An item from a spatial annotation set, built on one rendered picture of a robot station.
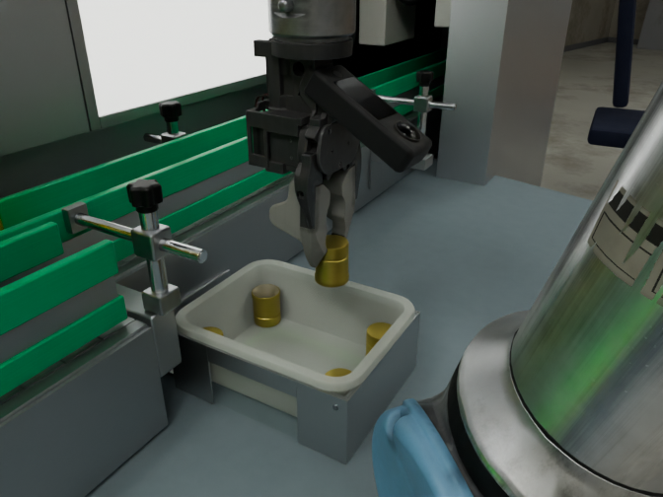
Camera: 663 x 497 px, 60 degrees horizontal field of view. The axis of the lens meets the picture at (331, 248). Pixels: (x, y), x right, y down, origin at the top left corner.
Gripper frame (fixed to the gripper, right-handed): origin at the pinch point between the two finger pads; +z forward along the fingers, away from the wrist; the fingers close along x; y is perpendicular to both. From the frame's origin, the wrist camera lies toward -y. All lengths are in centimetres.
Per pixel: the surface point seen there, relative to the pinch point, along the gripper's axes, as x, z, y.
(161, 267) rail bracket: 13.2, -1.1, 10.1
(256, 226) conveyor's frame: -12.9, 7.6, 20.2
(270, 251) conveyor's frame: -16.1, 13.1, 20.2
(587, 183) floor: -306, 93, 8
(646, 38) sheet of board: -962, 82, 37
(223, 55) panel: -30, -12, 39
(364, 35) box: -82, -9, 41
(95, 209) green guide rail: 10.7, -3.2, 21.7
